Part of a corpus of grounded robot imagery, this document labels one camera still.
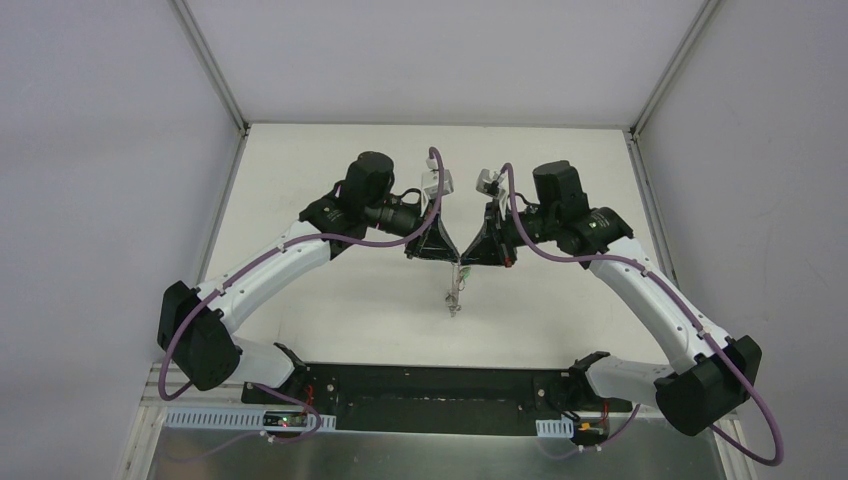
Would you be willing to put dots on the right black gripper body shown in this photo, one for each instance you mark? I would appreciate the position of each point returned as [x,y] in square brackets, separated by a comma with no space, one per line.
[495,227]

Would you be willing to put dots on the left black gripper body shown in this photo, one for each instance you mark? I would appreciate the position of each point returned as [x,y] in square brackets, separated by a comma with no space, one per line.
[428,221]

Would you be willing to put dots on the key with green tag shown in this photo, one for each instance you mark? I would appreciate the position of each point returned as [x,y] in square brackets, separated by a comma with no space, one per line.
[466,275]

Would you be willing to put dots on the large metal keyring with clips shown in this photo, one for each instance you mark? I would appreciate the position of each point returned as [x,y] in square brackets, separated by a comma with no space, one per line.
[456,286]

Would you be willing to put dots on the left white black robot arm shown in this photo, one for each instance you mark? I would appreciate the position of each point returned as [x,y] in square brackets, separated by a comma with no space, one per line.
[198,325]

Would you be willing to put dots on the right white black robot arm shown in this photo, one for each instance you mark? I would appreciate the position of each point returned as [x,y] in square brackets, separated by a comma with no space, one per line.
[707,371]

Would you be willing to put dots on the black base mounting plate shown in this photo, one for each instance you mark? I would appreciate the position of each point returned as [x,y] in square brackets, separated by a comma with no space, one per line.
[444,400]

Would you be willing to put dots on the right circuit board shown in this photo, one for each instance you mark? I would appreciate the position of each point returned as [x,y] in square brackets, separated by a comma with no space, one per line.
[589,434]

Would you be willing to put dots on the circuit board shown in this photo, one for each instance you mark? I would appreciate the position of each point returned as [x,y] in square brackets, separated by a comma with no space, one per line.
[589,434]
[285,420]

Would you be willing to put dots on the left circuit board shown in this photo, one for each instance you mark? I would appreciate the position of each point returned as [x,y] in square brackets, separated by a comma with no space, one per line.
[285,420]

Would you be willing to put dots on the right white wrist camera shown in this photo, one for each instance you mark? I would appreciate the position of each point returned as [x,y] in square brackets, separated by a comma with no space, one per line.
[493,184]

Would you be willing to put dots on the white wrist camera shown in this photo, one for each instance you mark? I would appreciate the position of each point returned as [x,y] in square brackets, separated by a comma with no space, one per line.
[493,184]
[430,181]

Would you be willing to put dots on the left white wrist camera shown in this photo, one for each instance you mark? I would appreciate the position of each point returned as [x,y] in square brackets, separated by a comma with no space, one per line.
[430,181]

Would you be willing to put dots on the right white cable duct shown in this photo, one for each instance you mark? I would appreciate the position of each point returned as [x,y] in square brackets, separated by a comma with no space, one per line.
[555,428]

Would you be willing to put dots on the white cable duct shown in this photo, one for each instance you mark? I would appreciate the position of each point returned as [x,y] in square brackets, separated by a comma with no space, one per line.
[225,419]
[555,428]

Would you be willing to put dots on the right aluminium frame post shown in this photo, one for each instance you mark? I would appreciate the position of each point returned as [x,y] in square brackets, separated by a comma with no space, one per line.
[693,34]

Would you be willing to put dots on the aluminium frame post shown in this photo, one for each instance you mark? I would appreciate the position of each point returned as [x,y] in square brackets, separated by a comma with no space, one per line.
[209,64]
[693,34]

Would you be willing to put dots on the left white cable duct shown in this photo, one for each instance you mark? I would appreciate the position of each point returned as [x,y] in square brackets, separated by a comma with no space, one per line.
[225,419]

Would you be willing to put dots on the left aluminium frame post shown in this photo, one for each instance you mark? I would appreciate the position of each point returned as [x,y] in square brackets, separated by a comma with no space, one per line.
[209,64]

